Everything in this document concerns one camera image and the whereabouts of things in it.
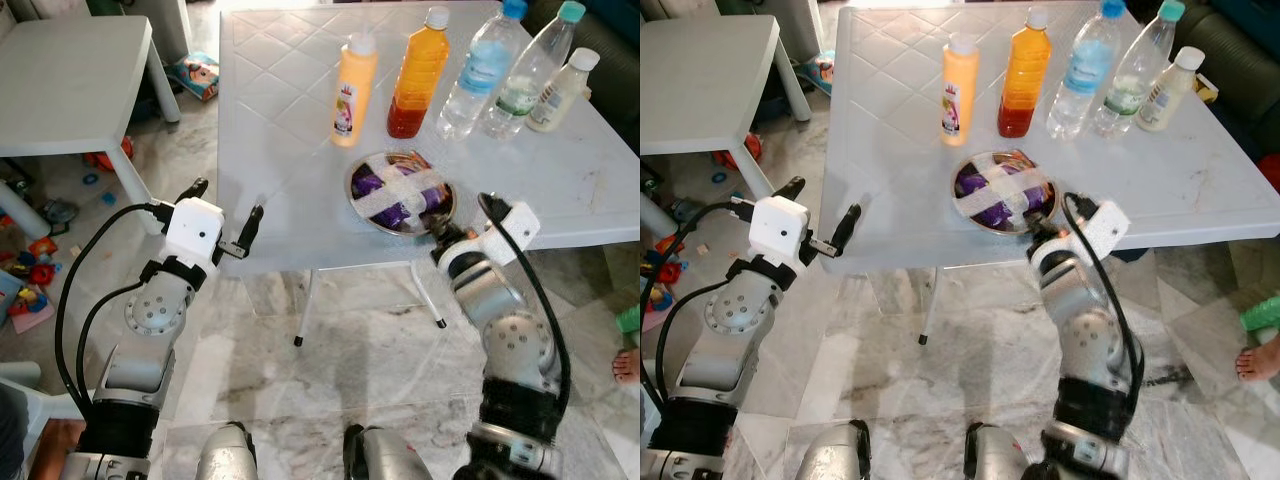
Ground round metal bowl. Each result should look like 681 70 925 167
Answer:
345 150 458 237
950 150 1061 236

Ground white tape strip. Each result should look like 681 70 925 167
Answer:
978 154 1039 227
962 172 1051 213
372 154 433 227
356 172 447 213

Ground large white plastic table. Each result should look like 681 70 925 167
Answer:
830 0 1266 348
215 0 640 348

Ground red plastic toy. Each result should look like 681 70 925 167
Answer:
712 135 761 167
85 140 136 172

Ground purple wrapped food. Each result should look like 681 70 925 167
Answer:
355 168 447 230
960 168 1051 229

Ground colourful printed toy box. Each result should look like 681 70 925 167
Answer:
800 50 837 97
170 52 222 103

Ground small white plastic table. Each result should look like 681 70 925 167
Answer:
0 15 183 207
640 15 813 203

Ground orange juice bottle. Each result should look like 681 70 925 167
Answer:
997 8 1054 139
387 6 453 139

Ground yellow bottle white cap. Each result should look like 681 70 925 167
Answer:
940 33 981 148
331 32 380 149

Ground red toy blocks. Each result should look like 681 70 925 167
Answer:
648 235 683 286
25 237 61 287

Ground blue cap water bottle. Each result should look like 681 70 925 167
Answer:
1046 0 1127 141
437 0 529 141

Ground teal cap clear bottle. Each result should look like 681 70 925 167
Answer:
1090 0 1187 139
483 0 587 141

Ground cream bottle white cap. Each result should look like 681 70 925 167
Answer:
526 47 601 134
1135 46 1207 133

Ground pink flat book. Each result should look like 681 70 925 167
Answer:
642 288 679 336
10 290 57 336

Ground grey left robot leg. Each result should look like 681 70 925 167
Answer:
795 420 873 480
195 420 257 480

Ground grey robot leg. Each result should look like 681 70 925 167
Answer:
343 425 433 480
965 423 1043 480
195 420 257 480
795 420 873 480

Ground grey right robot leg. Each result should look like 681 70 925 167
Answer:
965 423 1043 480
343 425 433 480

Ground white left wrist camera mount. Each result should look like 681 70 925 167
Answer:
163 198 226 269
748 196 813 269

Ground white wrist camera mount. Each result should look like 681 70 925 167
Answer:
748 196 813 269
163 198 226 269
1075 200 1132 266
480 203 542 267

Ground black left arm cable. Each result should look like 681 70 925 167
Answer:
55 202 169 403
76 280 151 403
655 280 736 403
640 202 753 403

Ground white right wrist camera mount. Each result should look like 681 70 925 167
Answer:
480 203 542 267
1075 200 1132 266

